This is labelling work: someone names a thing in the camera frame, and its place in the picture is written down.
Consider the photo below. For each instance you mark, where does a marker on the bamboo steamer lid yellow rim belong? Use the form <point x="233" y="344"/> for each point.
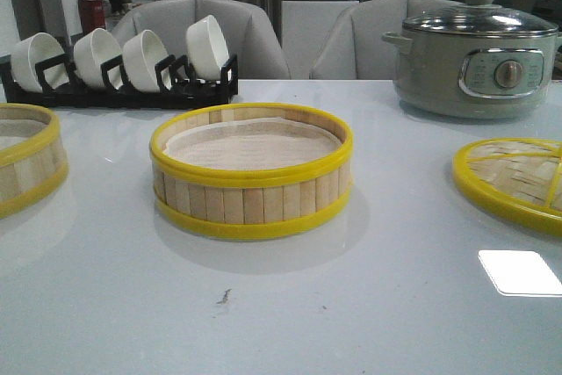
<point x="518" y="179"/>

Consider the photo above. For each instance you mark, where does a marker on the bamboo steamer tier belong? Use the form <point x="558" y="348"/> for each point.
<point x="252" y="204"/>
<point x="34" y="168"/>

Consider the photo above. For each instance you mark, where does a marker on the white steamer liner cloth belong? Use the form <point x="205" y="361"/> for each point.
<point x="252" y="144"/>

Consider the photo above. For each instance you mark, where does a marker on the grey chair left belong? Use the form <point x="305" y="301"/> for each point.
<point x="246" y="28"/>

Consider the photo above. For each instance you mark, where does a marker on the grey chair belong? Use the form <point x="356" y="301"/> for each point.
<point x="246" y="28"/>
<point x="354" y="49"/>

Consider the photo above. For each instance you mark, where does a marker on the white bowl rightmost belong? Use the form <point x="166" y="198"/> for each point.
<point x="207" y="48"/>

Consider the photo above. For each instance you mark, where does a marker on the white bowl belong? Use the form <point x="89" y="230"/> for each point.
<point x="140" y="56"/>
<point x="207" y="48"/>
<point x="27" y="53"/>
<point x="90" y="52"/>

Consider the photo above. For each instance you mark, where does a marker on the grey chair right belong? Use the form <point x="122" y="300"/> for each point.
<point x="354" y="49"/>

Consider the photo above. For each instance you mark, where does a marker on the grey-green electric cooking pot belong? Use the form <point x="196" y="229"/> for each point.
<point x="467" y="76"/>

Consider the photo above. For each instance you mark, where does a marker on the black bowl rack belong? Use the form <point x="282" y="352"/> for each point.
<point x="178" y="87"/>

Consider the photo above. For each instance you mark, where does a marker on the red bin in background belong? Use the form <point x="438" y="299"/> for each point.
<point x="91" y="13"/>

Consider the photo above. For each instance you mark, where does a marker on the glass pot lid with knob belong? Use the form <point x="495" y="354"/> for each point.
<point x="481" y="18"/>

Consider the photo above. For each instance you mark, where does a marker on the white bowl far left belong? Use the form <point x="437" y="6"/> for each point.
<point x="27" y="53"/>

